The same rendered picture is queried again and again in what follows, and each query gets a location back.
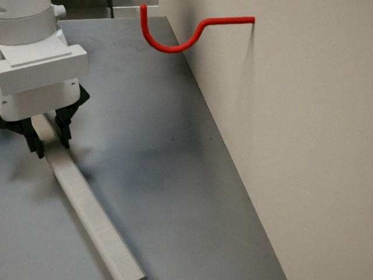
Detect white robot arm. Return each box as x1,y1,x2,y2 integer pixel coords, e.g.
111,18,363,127
0,0,90,96

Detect beige wall panel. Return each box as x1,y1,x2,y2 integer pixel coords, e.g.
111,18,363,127
159,0,373,280

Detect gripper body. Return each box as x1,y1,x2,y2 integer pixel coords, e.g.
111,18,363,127
0,25,80,121

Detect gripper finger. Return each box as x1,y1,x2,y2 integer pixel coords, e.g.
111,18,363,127
54,83,90,149
0,116,44,159

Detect red rounded hook tip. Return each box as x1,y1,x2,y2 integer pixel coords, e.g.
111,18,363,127
140,4,147,26

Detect beige bar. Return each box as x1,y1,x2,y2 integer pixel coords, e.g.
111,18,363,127
31,113,148,280

